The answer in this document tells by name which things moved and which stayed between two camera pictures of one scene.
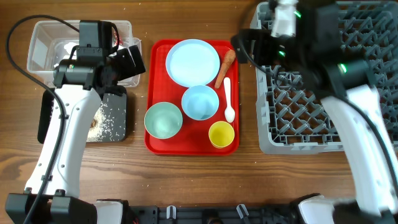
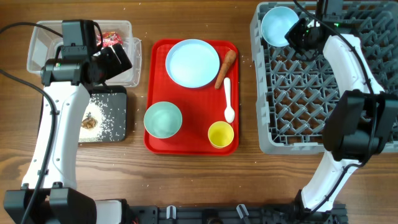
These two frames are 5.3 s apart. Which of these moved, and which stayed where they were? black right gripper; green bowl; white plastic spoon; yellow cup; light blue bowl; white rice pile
Moved: light blue bowl; black right gripper
Stayed: white plastic spoon; yellow cup; white rice pile; green bowl
